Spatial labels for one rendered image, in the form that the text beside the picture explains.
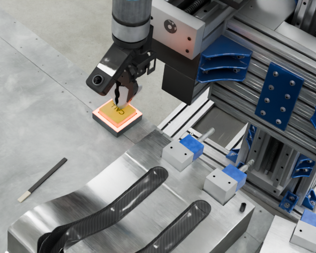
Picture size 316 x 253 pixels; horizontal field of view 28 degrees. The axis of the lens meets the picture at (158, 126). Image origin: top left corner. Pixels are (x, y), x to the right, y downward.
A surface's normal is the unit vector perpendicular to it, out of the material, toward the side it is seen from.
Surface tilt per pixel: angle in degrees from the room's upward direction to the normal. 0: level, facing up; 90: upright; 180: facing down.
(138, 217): 2
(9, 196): 0
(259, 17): 0
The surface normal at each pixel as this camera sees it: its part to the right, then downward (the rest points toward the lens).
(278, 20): 0.09, -0.65
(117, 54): -0.25, -0.25
